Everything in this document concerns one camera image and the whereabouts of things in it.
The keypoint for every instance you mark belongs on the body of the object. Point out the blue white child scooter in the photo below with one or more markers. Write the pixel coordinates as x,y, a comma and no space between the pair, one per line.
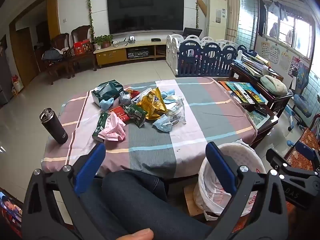
300,105

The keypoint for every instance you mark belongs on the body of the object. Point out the grey refrigerator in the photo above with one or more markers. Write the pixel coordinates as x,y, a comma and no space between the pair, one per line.
5,80

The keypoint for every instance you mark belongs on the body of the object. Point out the colourful books and magazines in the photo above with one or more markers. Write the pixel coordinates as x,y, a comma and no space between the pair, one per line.
231,88

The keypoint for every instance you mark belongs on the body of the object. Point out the black television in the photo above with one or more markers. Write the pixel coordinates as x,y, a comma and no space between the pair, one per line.
145,12

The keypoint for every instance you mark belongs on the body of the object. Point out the grey green cushion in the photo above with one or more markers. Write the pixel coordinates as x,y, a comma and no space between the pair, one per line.
273,85

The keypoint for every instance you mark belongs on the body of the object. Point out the person's leg in jeans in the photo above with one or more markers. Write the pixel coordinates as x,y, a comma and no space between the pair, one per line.
150,205

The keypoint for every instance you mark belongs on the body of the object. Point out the striped pink grey tablecloth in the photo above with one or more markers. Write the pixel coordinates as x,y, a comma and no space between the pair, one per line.
155,140

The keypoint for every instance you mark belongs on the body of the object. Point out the black thermos bottle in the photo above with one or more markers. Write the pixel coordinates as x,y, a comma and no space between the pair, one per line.
53,127

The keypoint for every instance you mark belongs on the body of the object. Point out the white floor air conditioner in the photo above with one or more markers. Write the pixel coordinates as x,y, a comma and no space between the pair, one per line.
217,17

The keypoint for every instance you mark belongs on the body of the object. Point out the white playpen fence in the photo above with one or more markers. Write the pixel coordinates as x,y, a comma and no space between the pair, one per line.
172,52

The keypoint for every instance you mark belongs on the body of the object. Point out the blue face mask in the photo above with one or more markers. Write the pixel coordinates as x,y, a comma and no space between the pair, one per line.
162,124
107,103

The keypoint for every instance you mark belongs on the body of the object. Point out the beige curtain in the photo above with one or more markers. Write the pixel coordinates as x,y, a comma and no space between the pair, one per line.
231,5

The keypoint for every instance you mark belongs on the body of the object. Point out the small desk clock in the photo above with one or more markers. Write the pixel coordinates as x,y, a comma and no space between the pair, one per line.
131,39

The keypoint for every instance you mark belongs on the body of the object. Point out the red gift box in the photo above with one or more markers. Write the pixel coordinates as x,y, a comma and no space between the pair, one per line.
82,47

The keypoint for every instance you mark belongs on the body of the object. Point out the colourful printed picture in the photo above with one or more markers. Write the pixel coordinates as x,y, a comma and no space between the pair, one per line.
10,212

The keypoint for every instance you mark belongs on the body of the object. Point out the window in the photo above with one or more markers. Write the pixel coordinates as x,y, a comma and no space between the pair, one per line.
300,30

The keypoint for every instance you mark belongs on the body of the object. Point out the person's left hand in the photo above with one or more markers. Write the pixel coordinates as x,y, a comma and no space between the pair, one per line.
138,234

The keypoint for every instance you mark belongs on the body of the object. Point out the dark green bag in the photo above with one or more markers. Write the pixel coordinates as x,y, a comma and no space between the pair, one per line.
106,90

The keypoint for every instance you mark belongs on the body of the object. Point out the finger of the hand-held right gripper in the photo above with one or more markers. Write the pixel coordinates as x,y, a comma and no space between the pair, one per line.
306,152
277,161

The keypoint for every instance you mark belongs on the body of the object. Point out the hanging clothes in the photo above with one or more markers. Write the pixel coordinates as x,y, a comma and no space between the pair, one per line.
275,7

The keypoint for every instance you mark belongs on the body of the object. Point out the small blue toy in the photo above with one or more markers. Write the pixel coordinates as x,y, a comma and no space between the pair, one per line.
290,143

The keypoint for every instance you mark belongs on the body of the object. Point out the wooden sofa frame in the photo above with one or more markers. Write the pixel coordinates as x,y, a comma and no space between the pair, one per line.
314,122

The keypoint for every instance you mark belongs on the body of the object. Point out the carved wooden chair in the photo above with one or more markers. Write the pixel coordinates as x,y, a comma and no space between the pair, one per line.
60,41
81,33

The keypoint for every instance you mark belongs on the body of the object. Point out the yellow snack bag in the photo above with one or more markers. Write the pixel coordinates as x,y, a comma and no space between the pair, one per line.
151,103

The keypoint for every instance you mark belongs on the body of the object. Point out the ivy garland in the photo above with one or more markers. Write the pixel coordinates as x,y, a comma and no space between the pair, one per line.
197,2
89,7

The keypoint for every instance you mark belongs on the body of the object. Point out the black backpack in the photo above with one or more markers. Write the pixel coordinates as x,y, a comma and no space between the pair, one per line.
52,54

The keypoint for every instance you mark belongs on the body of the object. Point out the silver foil bag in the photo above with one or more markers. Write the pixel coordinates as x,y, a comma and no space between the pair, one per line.
124,98

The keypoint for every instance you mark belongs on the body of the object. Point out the blue playpen fence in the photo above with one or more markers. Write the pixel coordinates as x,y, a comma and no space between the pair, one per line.
212,57

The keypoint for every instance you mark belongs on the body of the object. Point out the orange book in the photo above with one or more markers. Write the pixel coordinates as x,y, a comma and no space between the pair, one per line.
223,85

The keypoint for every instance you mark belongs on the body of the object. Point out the red wall poster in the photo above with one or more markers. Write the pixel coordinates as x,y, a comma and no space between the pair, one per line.
294,66

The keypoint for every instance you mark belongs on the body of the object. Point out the small green packet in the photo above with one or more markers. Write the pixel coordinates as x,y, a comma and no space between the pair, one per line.
99,127

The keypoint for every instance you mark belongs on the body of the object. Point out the green snack packet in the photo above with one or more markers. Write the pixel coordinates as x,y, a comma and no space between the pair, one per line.
136,115

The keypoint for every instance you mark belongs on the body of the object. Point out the calendar wall chart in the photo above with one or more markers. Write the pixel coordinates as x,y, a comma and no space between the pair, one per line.
274,52
265,48

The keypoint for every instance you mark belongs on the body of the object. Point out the white blue-striped paper container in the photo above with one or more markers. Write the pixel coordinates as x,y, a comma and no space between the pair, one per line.
138,98

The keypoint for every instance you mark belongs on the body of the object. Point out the wooden board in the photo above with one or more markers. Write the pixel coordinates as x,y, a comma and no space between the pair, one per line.
191,200

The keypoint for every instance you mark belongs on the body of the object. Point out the black audio amplifier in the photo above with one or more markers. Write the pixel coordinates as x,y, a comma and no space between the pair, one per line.
138,53

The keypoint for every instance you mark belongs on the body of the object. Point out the white booklet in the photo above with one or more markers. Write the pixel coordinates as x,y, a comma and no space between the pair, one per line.
243,92

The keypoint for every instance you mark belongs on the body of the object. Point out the white plastic bin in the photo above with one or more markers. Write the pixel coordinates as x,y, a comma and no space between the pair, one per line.
200,197

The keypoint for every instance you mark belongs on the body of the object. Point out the dark wooden side table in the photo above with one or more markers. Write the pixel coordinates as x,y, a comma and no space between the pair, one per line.
280,100

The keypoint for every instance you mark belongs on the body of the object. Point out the clear plastic bag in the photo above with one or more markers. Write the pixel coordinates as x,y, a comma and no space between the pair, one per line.
176,112

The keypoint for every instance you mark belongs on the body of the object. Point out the red snack packet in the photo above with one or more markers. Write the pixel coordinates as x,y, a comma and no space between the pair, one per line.
120,113

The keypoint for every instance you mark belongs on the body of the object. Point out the potted plant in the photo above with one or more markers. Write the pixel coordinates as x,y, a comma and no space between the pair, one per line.
103,40

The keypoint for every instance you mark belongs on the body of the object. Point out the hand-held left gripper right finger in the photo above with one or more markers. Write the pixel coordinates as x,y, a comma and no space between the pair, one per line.
220,170

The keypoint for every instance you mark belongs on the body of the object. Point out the red floral seat cushion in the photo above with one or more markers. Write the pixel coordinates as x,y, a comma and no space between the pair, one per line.
307,136

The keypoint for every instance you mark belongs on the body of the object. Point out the crumpled pink paper wrapper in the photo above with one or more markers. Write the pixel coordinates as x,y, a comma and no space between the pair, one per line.
112,128

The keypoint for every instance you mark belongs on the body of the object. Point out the blue wall poster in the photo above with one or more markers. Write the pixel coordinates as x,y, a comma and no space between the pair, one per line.
303,76

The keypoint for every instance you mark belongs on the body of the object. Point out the red gold packet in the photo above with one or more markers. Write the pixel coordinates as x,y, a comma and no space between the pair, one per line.
132,92

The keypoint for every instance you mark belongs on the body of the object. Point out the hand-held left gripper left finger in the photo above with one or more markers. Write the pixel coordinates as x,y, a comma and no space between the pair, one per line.
91,166

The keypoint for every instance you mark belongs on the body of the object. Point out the black monitor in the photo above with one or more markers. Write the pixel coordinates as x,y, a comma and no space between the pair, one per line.
192,32

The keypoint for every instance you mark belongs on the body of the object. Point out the stack of books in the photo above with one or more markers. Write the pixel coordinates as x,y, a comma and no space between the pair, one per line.
250,66

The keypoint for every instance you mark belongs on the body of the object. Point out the yellow wooden TV cabinet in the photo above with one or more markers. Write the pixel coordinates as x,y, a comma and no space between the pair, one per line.
110,55

